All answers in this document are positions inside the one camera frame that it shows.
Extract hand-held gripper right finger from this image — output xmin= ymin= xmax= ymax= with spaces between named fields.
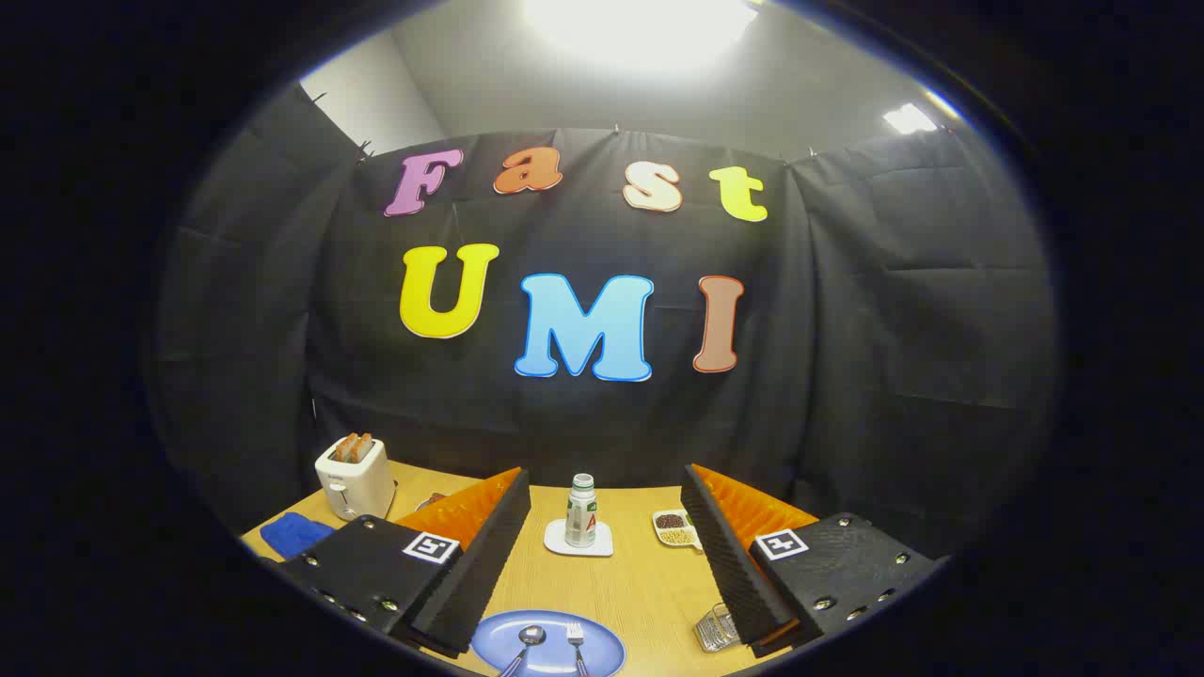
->
xmin=681 ymin=464 xmax=943 ymax=648

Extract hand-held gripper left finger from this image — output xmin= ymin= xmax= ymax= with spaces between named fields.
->
xmin=277 ymin=467 xmax=532 ymax=656

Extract spoon with checkered handle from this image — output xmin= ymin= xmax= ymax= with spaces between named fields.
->
xmin=497 ymin=625 xmax=547 ymax=677

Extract white divided bean dish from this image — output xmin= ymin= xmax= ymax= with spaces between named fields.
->
xmin=653 ymin=509 xmax=704 ymax=551

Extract white square coaster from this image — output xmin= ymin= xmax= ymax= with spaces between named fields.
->
xmin=544 ymin=519 xmax=615 ymax=558

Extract white drink bottle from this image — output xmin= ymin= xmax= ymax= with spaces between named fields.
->
xmin=564 ymin=474 xmax=598 ymax=549

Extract blue plate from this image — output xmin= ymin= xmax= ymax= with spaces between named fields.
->
xmin=470 ymin=610 xmax=626 ymax=677

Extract white toaster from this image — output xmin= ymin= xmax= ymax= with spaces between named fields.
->
xmin=314 ymin=434 xmax=397 ymax=523

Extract blue folded cloth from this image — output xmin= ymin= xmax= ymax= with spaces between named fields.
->
xmin=260 ymin=512 xmax=336 ymax=562

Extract black backdrop cloth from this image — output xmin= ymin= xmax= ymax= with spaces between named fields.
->
xmin=155 ymin=83 xmax=1059 ymax=556

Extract small ceiling light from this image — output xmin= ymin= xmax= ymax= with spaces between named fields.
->
xmin=882 ymin=102 xmax=940 ymax=135

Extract large ceiling light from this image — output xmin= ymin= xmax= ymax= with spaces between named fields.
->
xmin=520 ymin=0 xmax=761 ymax=71

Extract metal wire cutlery basket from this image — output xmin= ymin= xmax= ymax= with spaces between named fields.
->
xmin=693 ymin=603 xmax=744 ymax=653

